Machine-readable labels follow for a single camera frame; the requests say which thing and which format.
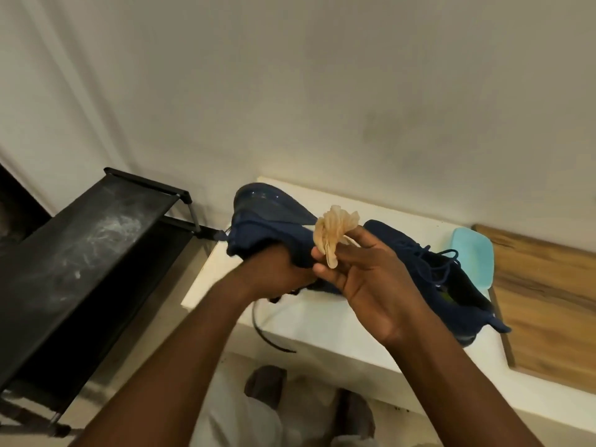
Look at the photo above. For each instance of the person's right foot grey sock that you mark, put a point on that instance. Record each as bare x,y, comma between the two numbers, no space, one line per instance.
354,414

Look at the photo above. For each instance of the person's left forearm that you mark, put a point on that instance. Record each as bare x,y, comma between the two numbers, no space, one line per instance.
172,377

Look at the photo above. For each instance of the person's right hand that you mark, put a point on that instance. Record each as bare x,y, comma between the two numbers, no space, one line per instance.
382,293

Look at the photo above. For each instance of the light blue plastic container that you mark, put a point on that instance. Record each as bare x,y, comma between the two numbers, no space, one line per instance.
475,256

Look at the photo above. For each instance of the person's right forearm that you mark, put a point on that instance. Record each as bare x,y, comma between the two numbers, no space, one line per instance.
461,391

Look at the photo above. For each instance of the person's left foot grey sock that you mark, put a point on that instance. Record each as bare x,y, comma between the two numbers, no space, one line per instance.
265,386

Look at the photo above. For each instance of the black door frame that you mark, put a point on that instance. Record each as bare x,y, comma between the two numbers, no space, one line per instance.
18,214

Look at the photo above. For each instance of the brown wooden board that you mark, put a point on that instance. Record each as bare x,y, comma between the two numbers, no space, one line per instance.
545,302

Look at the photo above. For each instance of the beige cleaning cloth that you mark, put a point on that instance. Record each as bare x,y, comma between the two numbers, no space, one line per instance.
333,228

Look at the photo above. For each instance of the person's foot grey sock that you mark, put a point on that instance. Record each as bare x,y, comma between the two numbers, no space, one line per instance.
354,414
265,386

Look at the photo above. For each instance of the white shorts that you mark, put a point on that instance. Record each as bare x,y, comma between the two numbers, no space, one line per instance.
242,423

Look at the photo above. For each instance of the black shoe rack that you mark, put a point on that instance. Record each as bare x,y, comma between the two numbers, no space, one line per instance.
70,256

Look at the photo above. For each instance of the person's left hand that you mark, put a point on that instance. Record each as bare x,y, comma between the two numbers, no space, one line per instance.
274,274

